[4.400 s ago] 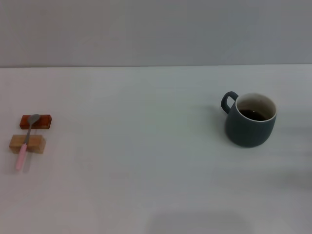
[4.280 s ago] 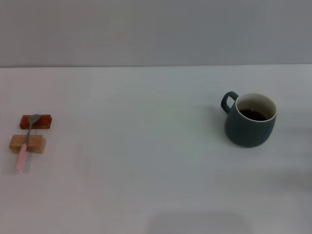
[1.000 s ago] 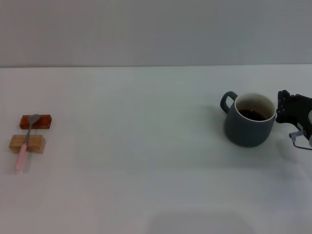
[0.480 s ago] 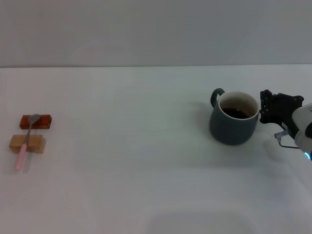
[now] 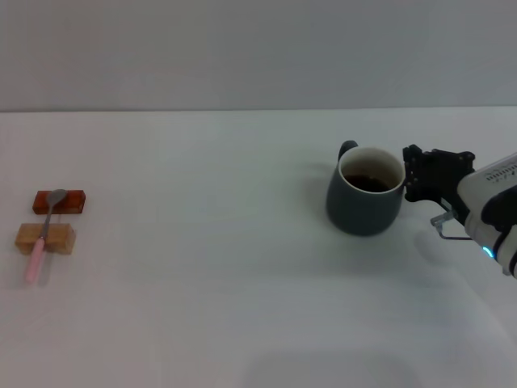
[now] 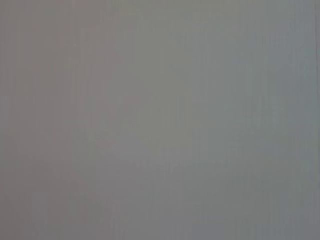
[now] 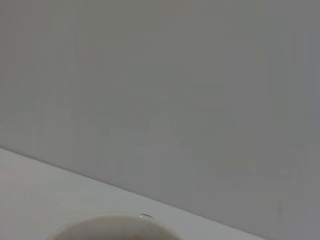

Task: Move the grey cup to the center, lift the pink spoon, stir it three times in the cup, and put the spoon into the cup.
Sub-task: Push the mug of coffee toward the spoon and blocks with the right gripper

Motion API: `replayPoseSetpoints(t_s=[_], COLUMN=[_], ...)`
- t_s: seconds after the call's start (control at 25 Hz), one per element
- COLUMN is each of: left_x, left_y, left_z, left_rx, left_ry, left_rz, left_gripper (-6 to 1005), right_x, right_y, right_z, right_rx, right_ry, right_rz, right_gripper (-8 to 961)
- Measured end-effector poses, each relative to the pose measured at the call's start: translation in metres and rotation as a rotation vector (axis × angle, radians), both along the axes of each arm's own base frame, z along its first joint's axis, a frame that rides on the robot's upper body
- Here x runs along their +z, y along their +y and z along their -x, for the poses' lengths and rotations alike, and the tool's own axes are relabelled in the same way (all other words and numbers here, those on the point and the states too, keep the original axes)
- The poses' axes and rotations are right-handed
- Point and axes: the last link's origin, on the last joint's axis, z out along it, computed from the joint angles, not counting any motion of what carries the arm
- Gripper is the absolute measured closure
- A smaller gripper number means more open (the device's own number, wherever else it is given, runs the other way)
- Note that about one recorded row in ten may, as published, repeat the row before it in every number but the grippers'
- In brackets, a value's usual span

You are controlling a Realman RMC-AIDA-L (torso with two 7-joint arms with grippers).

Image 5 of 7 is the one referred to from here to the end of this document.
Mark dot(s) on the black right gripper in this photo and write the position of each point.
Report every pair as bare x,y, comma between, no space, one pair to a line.
442,178

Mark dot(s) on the grey ceramic cup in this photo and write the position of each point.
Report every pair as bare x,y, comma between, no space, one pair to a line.
359,214

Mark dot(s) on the dark coffee liquid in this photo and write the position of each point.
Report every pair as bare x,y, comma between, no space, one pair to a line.
367,184

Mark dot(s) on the red-brown wooden block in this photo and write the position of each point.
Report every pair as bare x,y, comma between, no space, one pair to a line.
74,202

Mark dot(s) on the light wooden block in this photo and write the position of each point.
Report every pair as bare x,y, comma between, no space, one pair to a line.
60,240

